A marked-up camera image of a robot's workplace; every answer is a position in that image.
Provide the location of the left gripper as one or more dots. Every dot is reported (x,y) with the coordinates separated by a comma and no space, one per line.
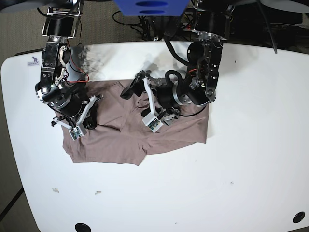
(162,95)

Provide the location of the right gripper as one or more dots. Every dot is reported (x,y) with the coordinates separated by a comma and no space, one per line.
(72,108)

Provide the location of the mauve T-shirt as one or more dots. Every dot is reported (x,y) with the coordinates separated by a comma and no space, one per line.
(121,136)

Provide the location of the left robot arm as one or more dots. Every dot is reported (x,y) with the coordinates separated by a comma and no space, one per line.
(211,24)

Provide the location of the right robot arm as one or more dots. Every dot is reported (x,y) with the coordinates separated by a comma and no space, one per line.
(62,85)

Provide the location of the small white sticker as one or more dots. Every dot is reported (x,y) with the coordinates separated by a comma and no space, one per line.
(33,62)

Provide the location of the black table grommet left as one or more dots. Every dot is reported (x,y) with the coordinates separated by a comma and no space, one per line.
(81,227)

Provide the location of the black table grommet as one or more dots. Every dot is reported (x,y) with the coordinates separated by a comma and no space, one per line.
(299,217)
(81,227)

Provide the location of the black table grommet right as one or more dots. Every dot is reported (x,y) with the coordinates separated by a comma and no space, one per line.
(299,217)

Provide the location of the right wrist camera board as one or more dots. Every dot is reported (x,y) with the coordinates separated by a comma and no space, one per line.
(77,132)

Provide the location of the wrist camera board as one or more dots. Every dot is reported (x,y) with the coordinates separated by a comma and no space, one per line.
(152,123)
(77,132)

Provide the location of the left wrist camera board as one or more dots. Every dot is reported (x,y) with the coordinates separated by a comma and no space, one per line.
(152,123)

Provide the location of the blue plastic mount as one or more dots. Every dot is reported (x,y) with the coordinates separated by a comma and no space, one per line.
(152,7)

